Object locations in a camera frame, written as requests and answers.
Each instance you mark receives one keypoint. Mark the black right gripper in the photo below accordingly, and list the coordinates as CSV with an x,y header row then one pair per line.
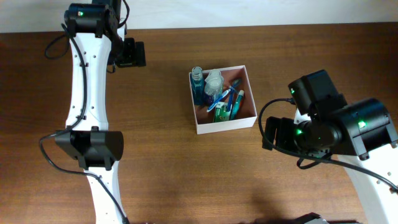
x,y
281,139

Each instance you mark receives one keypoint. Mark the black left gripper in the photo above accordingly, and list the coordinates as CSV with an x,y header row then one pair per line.
x,y
132,58

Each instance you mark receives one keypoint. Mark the green red toothpaste tube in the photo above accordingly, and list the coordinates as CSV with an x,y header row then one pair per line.
x,y
236,105

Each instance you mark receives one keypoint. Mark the green white soap packet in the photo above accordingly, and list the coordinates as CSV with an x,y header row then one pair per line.
x,y
222,113

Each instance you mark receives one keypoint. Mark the blue white toothbrush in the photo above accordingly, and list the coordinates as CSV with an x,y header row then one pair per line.
x,y
235,83

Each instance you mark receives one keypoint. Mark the teal mouthwash bottle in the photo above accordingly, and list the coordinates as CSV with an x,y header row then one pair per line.
x,y
197,85

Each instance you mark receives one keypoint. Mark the white cardboard box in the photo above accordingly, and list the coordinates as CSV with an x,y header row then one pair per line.
x,y
246,115

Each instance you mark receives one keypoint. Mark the clear purple sanitizer bottle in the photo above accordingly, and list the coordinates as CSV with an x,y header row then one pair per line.
x,y
213,86

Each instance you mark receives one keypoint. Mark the blue disposable razor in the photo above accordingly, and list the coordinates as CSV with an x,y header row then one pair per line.
x,y
230,98

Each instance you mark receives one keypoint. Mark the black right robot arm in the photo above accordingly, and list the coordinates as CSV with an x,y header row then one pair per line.
x,y
360,137

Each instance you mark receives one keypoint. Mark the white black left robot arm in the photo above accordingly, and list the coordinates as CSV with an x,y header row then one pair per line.
x,y
96,32

